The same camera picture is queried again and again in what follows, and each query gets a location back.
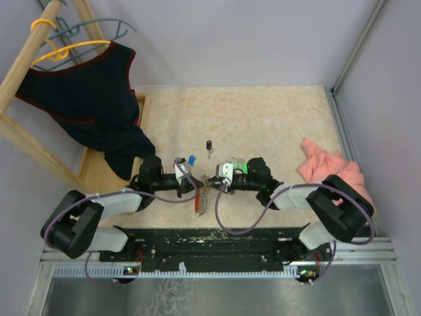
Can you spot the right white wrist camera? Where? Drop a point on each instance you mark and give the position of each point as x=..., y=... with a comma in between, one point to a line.
x=225, y=173

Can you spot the green tag key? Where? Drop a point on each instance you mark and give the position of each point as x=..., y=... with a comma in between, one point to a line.
x=243, y=168
x=238, y=162

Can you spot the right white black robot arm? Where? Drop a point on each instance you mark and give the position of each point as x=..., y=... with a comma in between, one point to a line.
x=343, y=214

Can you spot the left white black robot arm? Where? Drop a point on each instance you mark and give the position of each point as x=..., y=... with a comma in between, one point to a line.
x=73, y=227

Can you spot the dark navy vest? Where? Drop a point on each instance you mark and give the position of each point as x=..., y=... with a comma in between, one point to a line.
x=95, y=105

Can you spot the aluminium frame post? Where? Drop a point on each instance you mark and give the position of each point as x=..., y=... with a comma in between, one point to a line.
x=359, y=45

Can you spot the black tag key upper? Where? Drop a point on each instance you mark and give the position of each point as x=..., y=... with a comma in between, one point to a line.
x=210, y=148

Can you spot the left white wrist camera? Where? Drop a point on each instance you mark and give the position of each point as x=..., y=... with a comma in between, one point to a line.
x=182, y=169

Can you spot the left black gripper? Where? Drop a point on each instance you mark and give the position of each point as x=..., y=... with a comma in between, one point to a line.
x=186, y=186

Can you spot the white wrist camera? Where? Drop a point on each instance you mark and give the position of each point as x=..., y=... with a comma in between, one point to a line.
x=182, y=169
x=225, y=173

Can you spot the teal plastic hanger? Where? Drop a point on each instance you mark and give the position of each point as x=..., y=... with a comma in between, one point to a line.
x=93, y=31

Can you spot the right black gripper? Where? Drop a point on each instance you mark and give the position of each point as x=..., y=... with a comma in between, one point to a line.
x=231, y=189

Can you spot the pink cloth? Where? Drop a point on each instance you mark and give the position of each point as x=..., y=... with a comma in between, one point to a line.
x=321, y=163

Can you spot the blue tag key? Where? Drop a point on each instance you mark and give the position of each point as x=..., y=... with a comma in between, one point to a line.
x=192, y=160

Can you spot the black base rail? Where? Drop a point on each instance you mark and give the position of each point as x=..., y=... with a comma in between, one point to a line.
x=212, y=250

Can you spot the yellow plastic hanger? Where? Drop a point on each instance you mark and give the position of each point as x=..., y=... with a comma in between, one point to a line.
x=61, y=53

